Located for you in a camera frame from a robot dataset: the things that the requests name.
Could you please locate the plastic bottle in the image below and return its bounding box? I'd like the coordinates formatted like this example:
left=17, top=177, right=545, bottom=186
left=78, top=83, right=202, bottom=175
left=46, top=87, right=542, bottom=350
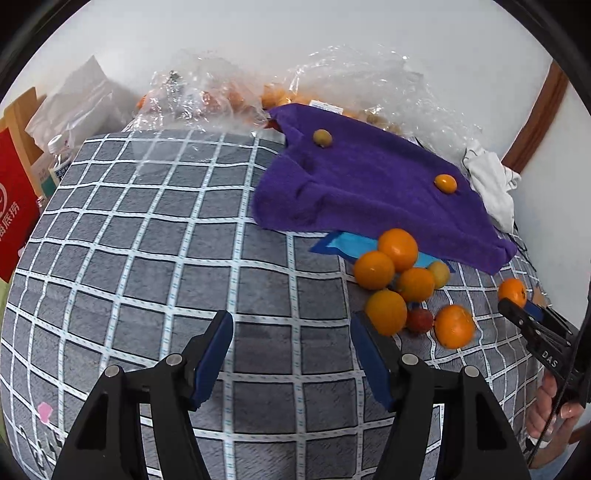
left=47, top=134, right=76, bottom=186

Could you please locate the yellow oval kumquat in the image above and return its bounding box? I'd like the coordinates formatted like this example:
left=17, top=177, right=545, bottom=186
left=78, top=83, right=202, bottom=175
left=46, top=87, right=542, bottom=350
left=434, top=174, right=458, bottom=195

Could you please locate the greenish yellow small fruit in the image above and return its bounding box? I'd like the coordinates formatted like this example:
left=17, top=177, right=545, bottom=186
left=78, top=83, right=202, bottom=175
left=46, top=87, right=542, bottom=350
left=312, top=129, right=332, bottom=148

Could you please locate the small orange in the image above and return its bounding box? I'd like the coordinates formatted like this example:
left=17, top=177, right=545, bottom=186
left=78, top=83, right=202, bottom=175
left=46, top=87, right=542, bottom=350
left=394, top=267, right=435, bottom=303
left=353, top=250, right=396, bottom=290
left=363, top=289, right=408, bottom=336

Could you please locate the white plastic bag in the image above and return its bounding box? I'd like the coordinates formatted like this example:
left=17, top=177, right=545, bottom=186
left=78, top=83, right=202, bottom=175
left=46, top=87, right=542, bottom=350
left=25, top=57, right=137, bottom=152

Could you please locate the large back orange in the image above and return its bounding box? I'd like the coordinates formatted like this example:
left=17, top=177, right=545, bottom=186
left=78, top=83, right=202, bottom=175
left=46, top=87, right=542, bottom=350
left=378, top=228, right=419, bottom=273

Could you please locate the brown wooden door frame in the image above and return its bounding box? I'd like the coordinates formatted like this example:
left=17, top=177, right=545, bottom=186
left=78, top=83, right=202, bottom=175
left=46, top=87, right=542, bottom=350
left=502, top=60, right=569, bottom=173

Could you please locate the person right hand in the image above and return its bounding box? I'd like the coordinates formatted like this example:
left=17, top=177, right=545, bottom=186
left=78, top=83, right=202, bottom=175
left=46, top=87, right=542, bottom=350
left=526, top=370, right=584, bottom=453

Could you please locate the red paper bag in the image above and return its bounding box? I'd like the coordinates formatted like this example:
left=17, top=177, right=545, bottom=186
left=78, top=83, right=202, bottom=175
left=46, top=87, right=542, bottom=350
left=0, top=129, right=40, bottom=283

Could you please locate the wooden chair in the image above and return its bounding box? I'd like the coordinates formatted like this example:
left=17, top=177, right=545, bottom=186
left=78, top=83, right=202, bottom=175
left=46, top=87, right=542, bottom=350
left=1, top=87, right=45, bottom=167

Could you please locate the red cherry tomato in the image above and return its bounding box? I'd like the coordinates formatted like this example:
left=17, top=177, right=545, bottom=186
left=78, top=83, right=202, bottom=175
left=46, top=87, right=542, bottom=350
left=406, top=308, right=434, bottom=335

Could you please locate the purple towel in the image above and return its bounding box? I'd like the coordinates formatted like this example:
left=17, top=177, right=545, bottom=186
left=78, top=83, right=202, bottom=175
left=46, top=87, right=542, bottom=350
left=252, top=104, right=517, bottom=275

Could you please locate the small clear plastic bag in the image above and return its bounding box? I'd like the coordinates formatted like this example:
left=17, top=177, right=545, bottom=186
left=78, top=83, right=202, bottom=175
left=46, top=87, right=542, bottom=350
left=127, top=51, right=269, bottom=133

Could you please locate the orange with dark spot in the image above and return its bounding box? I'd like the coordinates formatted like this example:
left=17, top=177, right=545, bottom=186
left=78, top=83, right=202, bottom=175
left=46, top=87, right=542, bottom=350
left=497, top=278, right=528, bottom=308

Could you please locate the white crumpled cloth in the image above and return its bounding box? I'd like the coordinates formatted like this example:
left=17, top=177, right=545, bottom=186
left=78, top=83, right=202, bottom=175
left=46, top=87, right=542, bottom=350
left=462, top=140, right=521, bottom=234

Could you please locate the grey checked tablecloth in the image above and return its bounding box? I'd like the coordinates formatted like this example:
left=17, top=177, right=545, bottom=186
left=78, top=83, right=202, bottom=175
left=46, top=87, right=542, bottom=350
left=0, top=128, right=551, bottom=480

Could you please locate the large clear plastic bag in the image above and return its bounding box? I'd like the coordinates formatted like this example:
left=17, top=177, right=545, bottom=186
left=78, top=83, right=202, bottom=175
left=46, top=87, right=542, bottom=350
left=260, top=43, right=482, bottom=153

